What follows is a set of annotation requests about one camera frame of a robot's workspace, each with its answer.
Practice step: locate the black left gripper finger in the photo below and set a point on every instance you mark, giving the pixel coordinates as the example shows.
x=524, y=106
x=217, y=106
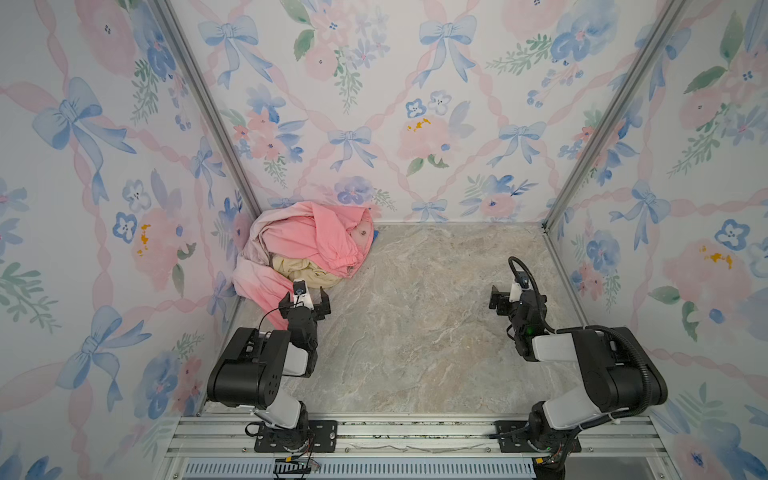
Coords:
x=285, y=302
x=324, y=307

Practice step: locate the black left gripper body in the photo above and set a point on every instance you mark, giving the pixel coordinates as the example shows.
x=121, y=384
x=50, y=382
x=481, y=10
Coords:
x=303, y=309

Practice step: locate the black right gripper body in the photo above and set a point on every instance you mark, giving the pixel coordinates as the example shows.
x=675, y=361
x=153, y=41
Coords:
x=513, y=305

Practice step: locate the beige cloth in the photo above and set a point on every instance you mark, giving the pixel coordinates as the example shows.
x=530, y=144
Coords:
x=303, y=269

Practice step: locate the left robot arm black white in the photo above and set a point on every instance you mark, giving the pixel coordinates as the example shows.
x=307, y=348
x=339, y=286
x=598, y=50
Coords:
x=250, y=370

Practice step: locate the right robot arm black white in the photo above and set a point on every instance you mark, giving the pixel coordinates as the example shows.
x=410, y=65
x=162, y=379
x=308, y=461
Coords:
x=617, y=379

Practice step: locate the pink cloth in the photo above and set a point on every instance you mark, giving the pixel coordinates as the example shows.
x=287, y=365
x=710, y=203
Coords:
x=337, y=239

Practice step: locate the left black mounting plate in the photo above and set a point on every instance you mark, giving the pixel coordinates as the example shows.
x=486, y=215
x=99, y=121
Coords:
x=316, y=436

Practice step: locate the black mounting plate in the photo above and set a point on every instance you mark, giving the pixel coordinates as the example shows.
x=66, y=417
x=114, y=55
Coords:
x=316, y=436
x=517, y=436

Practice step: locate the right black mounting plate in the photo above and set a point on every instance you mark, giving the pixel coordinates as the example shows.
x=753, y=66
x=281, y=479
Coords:
x=517, y=436

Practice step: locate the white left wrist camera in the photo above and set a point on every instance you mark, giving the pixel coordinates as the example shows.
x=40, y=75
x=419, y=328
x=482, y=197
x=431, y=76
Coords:
x=301, y=296

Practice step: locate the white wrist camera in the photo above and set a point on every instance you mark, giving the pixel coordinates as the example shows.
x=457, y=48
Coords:
x=517, y=288
x=301, y=296

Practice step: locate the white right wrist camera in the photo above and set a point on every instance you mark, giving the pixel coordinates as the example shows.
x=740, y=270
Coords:
x=517, y=288

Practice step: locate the left aluminium corner post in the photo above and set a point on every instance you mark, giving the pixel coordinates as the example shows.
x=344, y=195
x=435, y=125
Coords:
x=179, y=45

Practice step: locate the aluminium corner post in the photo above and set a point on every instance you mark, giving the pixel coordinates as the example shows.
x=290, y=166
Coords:
x=179, y=45
x=662, y=29

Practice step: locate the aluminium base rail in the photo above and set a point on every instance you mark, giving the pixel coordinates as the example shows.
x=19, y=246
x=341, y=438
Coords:
x=409, y=446

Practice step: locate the right aluminium corner post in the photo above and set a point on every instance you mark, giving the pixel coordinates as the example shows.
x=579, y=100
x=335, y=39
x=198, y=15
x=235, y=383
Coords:
x=662, y=29

